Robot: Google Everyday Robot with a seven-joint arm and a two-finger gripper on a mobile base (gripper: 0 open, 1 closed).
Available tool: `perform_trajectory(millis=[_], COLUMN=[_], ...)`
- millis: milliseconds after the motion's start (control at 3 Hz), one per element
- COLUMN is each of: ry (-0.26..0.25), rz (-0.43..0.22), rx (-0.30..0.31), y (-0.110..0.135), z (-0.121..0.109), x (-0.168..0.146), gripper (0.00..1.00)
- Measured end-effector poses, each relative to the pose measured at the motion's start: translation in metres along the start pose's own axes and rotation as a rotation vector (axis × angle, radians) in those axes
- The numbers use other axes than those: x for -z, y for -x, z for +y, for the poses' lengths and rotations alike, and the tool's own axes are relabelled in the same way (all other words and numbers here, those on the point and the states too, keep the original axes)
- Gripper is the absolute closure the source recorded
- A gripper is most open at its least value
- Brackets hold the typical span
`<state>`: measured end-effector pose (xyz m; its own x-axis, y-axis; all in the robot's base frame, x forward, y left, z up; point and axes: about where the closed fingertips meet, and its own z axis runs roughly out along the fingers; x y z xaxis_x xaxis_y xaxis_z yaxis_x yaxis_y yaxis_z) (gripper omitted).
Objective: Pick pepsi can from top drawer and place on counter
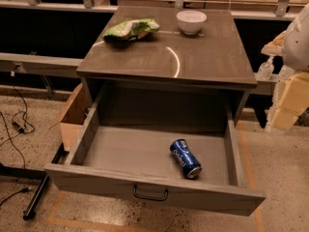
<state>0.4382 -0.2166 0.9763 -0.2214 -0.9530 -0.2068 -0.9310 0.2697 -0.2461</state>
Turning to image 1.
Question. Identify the grey cabinet with counter top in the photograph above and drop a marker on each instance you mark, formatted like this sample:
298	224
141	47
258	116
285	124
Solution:
213	58

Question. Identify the cardboard box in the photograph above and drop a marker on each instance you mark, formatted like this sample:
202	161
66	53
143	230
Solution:
72	116

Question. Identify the white bowl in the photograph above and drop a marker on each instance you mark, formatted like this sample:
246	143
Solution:
191	22

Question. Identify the open grey top drawer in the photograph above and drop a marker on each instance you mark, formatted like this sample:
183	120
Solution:
126	139

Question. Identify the black drawer handle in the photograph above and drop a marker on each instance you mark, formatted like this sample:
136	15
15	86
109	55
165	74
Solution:
151	195

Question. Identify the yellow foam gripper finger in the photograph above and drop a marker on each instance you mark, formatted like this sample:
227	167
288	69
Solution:
290	100

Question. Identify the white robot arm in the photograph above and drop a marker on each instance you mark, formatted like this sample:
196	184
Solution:
293	46

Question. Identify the grey shelf rail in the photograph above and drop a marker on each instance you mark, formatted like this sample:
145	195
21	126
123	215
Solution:
36	64

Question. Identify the blue pepsi can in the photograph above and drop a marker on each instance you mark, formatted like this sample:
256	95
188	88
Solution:
189	165

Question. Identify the green chip bag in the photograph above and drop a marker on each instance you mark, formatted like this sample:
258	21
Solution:
132	30

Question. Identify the clear bottle left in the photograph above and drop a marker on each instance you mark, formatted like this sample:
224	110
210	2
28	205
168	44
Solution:
266	69

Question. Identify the black metal floor bar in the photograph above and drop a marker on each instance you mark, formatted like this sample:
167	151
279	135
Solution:
30	174

